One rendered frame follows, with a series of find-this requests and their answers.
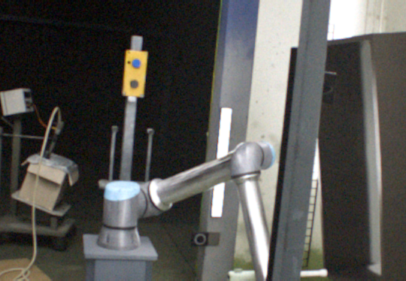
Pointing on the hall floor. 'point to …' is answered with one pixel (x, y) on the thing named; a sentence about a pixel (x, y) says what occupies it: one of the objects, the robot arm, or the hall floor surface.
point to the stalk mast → (128, 126)
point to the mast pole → (302, 139)
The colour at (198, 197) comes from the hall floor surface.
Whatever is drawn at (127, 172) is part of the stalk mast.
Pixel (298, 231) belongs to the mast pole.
